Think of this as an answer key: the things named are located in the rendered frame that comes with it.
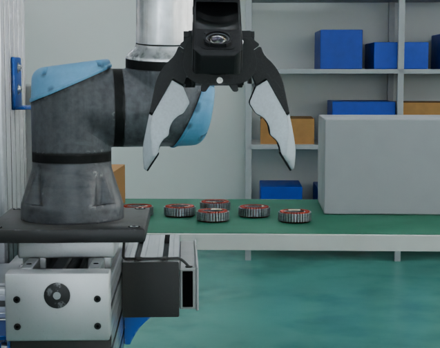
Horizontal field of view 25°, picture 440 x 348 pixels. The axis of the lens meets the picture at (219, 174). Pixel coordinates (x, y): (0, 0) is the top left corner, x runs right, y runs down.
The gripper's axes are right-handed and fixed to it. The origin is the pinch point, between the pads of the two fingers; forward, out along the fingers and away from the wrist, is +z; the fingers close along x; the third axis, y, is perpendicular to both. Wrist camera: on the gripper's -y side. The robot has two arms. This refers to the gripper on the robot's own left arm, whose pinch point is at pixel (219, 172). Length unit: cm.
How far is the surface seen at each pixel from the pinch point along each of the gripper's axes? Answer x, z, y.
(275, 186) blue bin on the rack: -59, 67, 574
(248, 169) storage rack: -40, 55, 567
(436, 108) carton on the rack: -164, 14, 564
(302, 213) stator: -36, 37, 233
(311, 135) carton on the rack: -82, 32, 570
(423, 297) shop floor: -131, 116, 451
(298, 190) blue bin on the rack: -74, 69, 569
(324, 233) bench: -41, 41, 213
